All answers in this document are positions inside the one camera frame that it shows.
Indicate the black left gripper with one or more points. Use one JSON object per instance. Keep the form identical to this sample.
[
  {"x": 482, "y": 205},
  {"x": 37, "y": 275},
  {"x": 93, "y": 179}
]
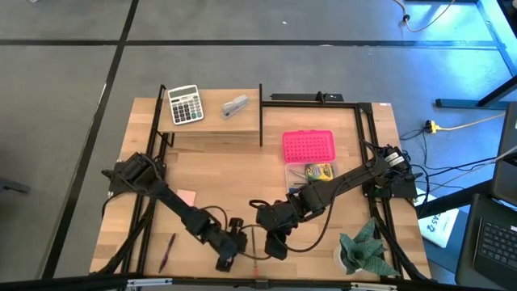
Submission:
[{"x": 228, "y": 240}]

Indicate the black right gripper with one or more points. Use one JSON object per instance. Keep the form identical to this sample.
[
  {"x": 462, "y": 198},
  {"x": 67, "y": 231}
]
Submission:
[{"x": 278, "y": 218}]

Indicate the dark grey pencil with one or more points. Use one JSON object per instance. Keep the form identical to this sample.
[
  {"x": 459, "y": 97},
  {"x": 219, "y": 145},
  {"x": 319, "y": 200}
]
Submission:
[{"x": 253, "y": 242}]

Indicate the pink sticky note pad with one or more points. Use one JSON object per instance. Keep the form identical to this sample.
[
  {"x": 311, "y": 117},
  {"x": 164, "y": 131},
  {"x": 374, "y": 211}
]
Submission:
[{"x": 187, "y": 197}]

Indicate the pink lidded clear pencil box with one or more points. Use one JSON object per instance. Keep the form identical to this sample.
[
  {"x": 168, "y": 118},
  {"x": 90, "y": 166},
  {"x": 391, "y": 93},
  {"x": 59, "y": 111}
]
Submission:
[{"x": 309, "y": 146}]

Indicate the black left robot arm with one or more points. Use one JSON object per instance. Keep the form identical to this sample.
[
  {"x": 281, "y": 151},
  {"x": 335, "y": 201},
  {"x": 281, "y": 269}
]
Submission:
[{"x": 177, "y": 204}]

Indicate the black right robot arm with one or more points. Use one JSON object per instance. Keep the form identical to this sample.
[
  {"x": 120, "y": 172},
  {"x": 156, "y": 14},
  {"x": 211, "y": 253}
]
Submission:
[{"x": 343, "y": 182}]

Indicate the potted green plant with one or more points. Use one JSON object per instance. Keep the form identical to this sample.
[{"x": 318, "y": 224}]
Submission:
[{"x": 365, "y": 254}]

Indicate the wooden shelf with black legs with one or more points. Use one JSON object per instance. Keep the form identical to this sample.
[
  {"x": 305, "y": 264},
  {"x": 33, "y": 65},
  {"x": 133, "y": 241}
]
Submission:
[{"x": 218, "y": 123}]

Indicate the grey stapler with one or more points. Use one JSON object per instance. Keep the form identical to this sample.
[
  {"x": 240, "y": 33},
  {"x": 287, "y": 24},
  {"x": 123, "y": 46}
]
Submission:
[{"x": 234, "y": 107}]

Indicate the grey desk calculator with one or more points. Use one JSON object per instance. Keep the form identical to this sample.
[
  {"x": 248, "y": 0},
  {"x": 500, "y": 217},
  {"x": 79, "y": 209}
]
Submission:
[{"x": 186, "y": 105}]

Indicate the yellow power plug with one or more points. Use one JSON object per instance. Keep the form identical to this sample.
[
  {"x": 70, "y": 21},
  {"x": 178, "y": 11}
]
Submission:
[{"x": 433, "y": 127}]

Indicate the black laptop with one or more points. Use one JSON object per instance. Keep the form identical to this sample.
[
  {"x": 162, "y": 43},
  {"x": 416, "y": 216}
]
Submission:
[{"x": 497, "y": 242}]

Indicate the grey floor object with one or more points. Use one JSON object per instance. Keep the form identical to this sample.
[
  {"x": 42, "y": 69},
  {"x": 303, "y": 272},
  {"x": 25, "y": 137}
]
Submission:
[{"x": 14, "y": 186}]

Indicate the dark grey monitor back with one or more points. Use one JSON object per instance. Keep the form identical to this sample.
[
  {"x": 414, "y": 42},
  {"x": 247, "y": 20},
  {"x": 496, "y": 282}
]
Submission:
[{"x": 507, "y": 169}]

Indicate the silver frame bracket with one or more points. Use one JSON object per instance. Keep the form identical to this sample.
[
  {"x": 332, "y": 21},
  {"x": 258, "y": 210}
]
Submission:
[
  {"x": 373, "y": 287},
  {"x": 149, "y": 282}
]

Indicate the black metal table frame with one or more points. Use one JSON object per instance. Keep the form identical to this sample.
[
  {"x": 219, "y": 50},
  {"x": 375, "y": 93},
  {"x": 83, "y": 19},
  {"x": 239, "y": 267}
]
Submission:
[{"x": 307, "y": 104}]

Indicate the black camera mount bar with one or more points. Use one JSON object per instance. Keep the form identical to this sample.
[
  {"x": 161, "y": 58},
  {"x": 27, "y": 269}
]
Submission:
[{"x": 299, "y": 97}]

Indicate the black table leg frame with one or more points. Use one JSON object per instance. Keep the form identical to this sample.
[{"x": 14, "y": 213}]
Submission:
[{"x": 464, "y": 104}]

